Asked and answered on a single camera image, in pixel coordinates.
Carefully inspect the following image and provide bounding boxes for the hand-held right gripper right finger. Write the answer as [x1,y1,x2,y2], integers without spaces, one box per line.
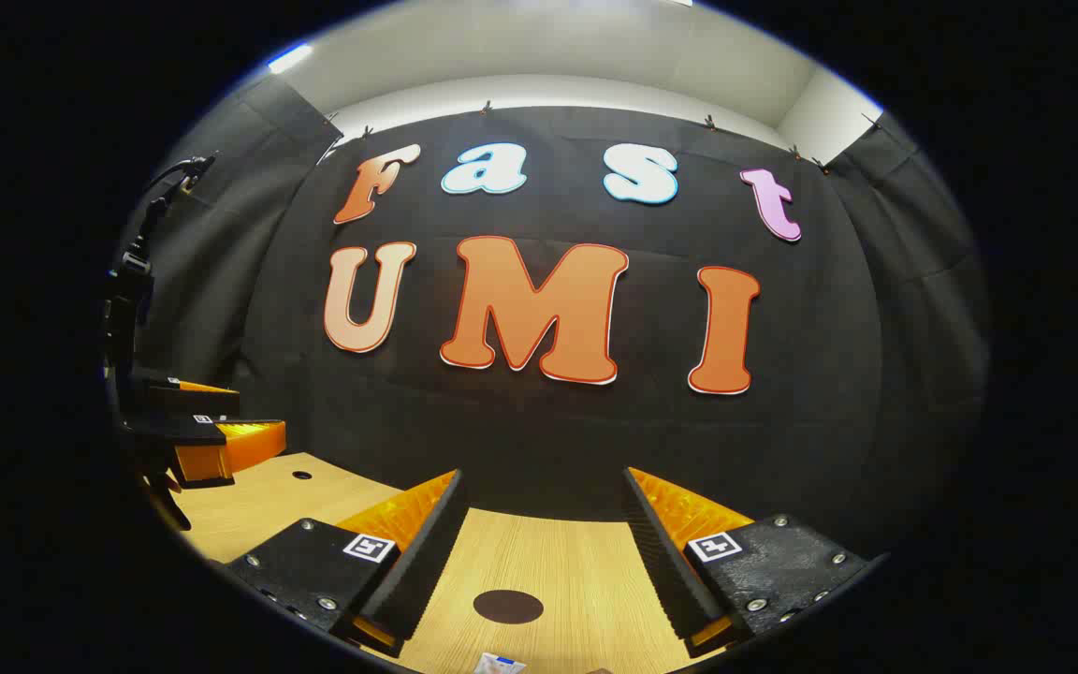
[621,466,877,658]

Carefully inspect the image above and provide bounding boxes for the black backdrop cloth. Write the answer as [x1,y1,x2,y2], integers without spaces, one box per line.
[123,75,989,563]

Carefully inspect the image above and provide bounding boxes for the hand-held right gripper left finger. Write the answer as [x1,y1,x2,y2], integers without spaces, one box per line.
[221,468,470,658]

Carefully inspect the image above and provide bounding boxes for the ceiling light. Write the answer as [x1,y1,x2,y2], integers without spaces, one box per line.
[266,42,315,76]

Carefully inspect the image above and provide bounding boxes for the wooden desktop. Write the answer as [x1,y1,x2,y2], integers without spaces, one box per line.
[160,452,736,674]

